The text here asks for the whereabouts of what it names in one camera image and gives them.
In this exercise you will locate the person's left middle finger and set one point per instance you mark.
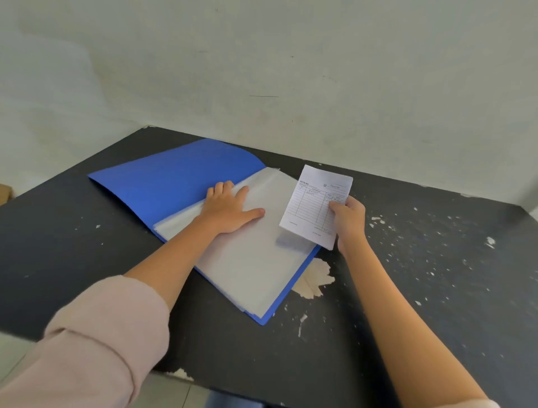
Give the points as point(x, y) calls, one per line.
point(227, 187)

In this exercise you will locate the person's left thumb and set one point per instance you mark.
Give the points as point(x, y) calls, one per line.
point(252, 214)

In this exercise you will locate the person's right forearm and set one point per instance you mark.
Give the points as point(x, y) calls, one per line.
point(403, 332)

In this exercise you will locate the white printed receipt slip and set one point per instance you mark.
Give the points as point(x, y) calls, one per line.
point(316, 206)

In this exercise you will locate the person's right thumb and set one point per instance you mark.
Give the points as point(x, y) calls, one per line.
point(337, 206)

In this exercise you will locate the blue display book folder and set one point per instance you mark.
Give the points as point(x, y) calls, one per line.
point(218, 210)

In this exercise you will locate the brown cardboard box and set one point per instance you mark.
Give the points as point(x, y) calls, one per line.
point(5, 194)

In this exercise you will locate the person's right hand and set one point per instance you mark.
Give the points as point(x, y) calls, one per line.
point(349, 219)

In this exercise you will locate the person's left hand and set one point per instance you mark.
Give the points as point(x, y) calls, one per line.
point(225, 211)

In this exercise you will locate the person's left forearm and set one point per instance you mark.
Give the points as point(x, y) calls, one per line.
point(126, 302)

